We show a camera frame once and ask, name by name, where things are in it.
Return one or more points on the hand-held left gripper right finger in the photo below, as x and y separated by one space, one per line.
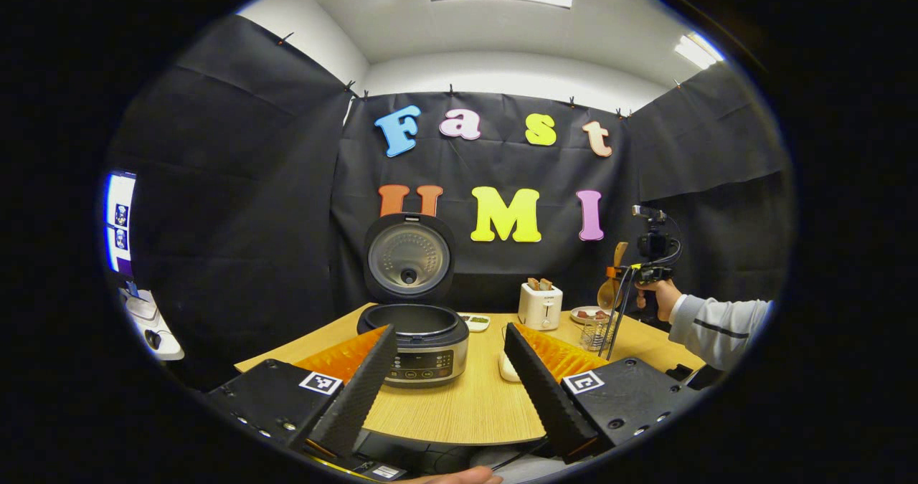
549 394

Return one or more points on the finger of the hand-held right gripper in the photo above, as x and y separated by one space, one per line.
624 274

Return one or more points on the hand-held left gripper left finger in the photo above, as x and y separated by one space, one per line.
355 398

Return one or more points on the wooden spoon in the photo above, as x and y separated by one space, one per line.
611 294

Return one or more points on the clear rice container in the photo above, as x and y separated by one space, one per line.
509 369

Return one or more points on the clear chopstick holder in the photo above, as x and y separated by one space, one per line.
595 335

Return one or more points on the dark grey rice cooker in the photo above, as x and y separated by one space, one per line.
427 362

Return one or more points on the white round plate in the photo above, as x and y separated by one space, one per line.
576 320

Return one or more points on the white toaster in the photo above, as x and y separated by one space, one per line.
539 310

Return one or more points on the white divided bean dish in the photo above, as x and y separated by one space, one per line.
475 323

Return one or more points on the white side desk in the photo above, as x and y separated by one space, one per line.
166 342

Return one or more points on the small ceiling light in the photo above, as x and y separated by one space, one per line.
697 50

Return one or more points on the black computer mouse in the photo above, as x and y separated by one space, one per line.
153 339

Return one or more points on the black backdrop cloth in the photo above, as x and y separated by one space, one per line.
237 183

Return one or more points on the computer monitor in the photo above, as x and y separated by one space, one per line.
118 222

